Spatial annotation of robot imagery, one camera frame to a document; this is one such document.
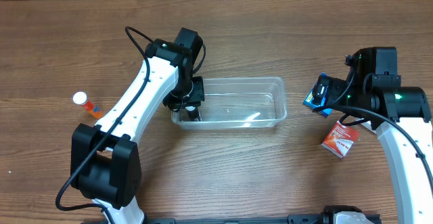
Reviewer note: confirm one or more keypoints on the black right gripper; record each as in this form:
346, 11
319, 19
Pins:
322, 93

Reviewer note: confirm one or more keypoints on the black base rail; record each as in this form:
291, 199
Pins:
290, 219

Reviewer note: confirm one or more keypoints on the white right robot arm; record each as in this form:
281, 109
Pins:
400, 117

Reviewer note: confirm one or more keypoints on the black bottle white cap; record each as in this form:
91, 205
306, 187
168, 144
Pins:
193, 113

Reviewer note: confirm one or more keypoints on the red white small box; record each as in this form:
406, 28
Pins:
340, 139

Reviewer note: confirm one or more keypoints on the clear plastic container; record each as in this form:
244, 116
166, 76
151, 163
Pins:
231, 103

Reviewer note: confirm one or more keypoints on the blue small box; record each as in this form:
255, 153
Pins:
318, 94

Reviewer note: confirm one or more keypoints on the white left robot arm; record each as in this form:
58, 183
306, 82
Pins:
105, 169

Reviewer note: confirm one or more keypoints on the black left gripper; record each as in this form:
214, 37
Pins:
189, 99

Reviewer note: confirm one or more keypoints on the orange bottle white cap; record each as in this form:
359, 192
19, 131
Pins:
81, 98

